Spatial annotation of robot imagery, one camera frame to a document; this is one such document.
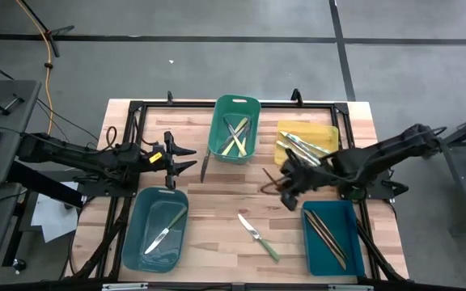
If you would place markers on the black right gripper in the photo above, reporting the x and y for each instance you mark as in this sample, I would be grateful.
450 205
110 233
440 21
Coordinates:
310 175

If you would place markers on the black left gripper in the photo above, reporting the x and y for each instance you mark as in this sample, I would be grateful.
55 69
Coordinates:
152 159

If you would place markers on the silver cutlery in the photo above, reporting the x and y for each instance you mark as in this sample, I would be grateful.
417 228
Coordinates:
318 148

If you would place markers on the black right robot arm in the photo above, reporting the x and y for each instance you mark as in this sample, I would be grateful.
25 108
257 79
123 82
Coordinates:
378 157

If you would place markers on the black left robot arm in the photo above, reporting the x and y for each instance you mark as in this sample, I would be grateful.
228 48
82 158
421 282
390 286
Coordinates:
75 155

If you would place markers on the yellow translucent plastic tray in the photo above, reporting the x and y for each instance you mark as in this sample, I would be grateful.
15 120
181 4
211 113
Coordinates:
322 129

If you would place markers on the green plastic bin with slot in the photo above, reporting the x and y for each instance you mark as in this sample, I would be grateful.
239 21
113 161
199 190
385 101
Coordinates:
235 106

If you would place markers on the blue rectangular plastic bin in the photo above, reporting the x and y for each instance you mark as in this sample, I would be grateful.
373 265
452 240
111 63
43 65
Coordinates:
350 234

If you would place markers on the large teal plastic bin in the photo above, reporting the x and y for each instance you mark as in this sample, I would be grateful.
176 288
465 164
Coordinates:
136 242

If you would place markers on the black support beam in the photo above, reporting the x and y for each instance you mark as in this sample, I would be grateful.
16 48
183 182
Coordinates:
43 184

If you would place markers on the white paper sheets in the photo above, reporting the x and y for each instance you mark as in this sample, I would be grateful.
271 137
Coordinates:
51 218

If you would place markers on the black tripod stand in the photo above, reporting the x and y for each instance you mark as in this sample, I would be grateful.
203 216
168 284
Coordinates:
63 29

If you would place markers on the black round caster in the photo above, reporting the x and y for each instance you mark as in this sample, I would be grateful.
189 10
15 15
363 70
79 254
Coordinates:
19 266

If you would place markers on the black frame clamp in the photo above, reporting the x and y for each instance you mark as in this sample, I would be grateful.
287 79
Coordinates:
296 97
170 97

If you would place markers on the black aluminium rig frame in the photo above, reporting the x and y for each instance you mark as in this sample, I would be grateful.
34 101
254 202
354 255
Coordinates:
281 105

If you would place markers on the silver metal bracket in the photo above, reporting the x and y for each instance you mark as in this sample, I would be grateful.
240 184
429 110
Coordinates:
350 288
124 287

